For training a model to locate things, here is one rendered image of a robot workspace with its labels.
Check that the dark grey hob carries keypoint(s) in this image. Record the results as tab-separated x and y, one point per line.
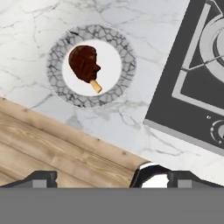
186	87

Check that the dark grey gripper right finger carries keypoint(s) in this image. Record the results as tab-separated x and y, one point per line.
182	178

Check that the white plate with marbled rim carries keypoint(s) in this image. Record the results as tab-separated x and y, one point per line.
91	66

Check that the brown meat drumstick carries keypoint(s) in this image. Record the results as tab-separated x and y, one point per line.
84	63

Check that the silver hob knob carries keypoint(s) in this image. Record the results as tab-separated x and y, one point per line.
218	131

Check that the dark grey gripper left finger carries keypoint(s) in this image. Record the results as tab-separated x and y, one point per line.
43	178

